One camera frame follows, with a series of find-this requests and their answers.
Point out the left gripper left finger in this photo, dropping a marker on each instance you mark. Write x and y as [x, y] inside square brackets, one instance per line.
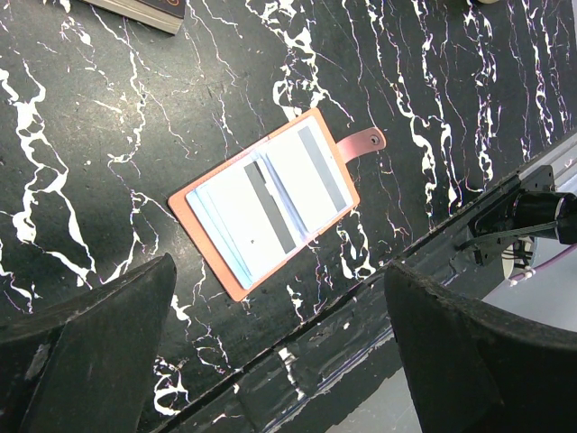
[85, 364]

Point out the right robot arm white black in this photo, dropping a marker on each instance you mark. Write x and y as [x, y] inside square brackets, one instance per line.
[550, 215]

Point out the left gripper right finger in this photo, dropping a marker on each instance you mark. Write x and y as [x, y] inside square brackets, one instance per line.
[472, 367]

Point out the dark paperback book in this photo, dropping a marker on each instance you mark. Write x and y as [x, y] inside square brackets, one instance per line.
[164, 15]

